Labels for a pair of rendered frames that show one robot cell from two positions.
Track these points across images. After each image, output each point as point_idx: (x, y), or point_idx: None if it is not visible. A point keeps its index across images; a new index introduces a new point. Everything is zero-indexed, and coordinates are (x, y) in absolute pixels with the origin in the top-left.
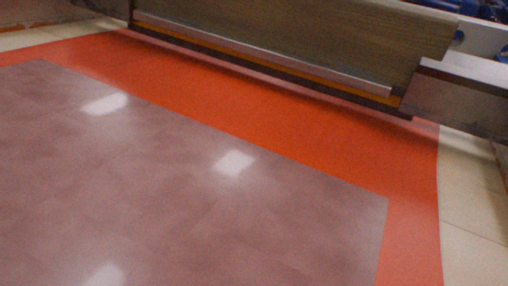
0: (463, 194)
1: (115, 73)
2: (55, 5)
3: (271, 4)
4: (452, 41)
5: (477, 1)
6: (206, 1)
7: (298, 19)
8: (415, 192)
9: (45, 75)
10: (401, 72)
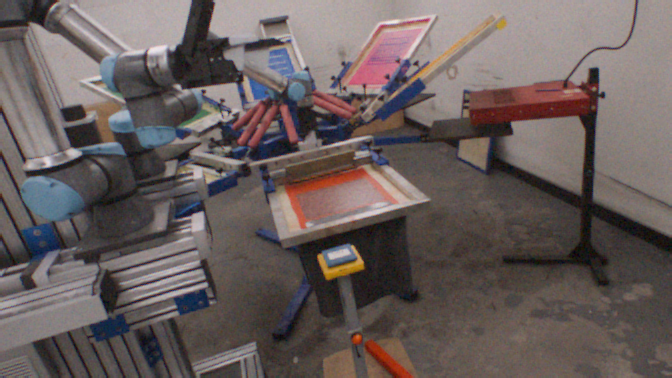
0: (371, 172)
1: (309, 189)
2: None
3: (324, 162)
4: (349, 147)
5: (341, 125)
6: (310, 168)
7: (330, 162)
8: (366, 175)
9: (303, 194)
10: (351, 161)
